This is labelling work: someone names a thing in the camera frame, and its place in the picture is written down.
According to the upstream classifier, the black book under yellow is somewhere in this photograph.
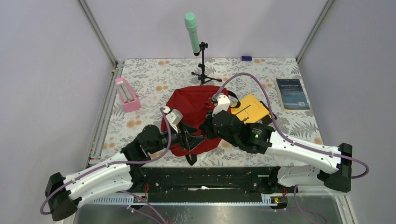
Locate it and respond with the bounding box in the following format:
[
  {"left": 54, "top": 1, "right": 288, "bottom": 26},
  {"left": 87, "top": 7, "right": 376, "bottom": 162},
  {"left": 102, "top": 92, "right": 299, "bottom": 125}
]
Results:
[{"left": 259, "top": 101, "right": 278, "bottom": 124}]

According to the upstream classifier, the red backpack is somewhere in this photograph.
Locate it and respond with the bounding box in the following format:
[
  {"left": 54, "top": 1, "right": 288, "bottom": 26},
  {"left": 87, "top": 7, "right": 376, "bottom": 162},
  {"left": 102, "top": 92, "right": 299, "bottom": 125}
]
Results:
[{"left": 166, "top": 85, "right": 221, "bottom": 166}]

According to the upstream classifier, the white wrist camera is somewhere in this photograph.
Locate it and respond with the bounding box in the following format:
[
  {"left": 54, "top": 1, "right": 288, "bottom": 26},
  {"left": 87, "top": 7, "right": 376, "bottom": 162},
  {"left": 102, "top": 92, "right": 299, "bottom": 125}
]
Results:
[
  {"left": 212, "top": 93, "right": 231, "bottom": 116},
  {"left": 164, "top": 106, "right": 183, "bottom": 126}
]

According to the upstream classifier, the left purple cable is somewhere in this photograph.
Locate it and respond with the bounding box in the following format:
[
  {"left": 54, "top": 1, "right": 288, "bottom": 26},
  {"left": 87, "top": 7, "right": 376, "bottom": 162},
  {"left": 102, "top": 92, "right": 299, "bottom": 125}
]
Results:
[{"left": 40, "top": 107, "right": 173, "bottom": 216}]

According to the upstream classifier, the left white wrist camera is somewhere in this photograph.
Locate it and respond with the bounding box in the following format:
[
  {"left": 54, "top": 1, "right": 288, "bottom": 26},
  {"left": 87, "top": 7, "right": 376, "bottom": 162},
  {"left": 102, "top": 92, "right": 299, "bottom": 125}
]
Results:
[{"left": 164, "top": 106, "right": 183, "bottom": 126}]

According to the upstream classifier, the dark blue book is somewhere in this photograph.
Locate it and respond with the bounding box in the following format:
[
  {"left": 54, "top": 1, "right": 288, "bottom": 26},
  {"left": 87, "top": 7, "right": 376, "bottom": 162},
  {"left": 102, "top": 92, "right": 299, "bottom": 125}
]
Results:
[{"left": 275, "top": 78, "right": 310, "bottom": 112}]

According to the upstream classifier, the black microphone tripod stand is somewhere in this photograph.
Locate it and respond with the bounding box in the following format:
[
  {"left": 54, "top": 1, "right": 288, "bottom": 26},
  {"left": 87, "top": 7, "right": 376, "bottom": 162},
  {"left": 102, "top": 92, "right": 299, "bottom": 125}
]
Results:
[{"left": 191, "top": 42, "right": 222, "bottom": 85}]

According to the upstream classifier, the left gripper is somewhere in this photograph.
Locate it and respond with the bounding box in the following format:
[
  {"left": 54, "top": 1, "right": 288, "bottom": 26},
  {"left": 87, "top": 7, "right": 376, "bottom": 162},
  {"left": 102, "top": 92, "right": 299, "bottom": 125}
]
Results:
[{"left": 149, "top": 121, "right": 205, "bottom": 154}]

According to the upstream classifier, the pink metronome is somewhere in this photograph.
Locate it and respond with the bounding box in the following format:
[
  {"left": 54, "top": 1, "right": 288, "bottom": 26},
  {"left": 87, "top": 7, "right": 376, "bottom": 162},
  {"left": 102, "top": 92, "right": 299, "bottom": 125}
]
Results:
[{"left": 115, "top": 77, "right": 141, "bottom": 113}]

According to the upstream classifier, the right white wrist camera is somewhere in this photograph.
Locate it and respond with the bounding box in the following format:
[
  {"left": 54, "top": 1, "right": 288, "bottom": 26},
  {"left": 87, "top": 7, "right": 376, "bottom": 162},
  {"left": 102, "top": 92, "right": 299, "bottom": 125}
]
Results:
[{"left": 212, "top": 93, "right": 231, "bottom": 116}]

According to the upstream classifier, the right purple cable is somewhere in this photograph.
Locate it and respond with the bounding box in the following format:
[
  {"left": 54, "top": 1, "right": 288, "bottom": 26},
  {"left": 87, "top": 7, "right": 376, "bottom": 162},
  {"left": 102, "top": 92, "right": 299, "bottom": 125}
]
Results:
[{"left": 211, "top": 72, "right": 370, "bottom": 180}]

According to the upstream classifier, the mint green microphone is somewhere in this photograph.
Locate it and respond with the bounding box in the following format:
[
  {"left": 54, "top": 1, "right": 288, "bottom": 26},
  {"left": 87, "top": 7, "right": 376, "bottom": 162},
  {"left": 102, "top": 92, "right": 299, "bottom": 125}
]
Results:
[{"left": 184, "top": 12, "right": 201, "bottom": 56}]

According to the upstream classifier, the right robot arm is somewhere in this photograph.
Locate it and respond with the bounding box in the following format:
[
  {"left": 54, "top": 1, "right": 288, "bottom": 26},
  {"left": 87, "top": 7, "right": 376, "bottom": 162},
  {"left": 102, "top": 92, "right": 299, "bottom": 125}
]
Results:
[{"left": 199, "top": 111, "right": 353, "bottom": 192}]

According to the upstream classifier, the small blue block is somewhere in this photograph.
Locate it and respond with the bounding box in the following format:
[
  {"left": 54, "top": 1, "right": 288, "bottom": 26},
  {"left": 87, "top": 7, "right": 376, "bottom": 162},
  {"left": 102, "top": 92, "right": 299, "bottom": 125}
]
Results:
[{"left": 241, "top": 56, "right": 252, "bottom": 61}]

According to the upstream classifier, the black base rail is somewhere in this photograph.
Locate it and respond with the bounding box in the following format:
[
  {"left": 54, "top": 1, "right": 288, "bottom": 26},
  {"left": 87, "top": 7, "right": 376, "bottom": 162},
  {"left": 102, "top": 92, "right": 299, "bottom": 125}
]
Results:
[{"left": 129, "top": 167, "right": 294, "bottom": 203}]

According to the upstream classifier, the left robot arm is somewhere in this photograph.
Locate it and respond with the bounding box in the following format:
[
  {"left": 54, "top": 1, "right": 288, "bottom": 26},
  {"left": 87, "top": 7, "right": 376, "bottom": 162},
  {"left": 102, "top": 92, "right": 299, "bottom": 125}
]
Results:
[{"left": 40, "top": 123, "right": 205, "bottom": 221}]

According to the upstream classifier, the purple cable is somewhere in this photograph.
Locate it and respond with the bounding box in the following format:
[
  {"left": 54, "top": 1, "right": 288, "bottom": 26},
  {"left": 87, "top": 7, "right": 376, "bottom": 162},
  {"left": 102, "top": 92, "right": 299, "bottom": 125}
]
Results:
[
  {"left": 40, "top": 107, "right": 173, "bottom": 216},
  {"left": 211, "top": 72, "right": 370, "bottom": 180}
]

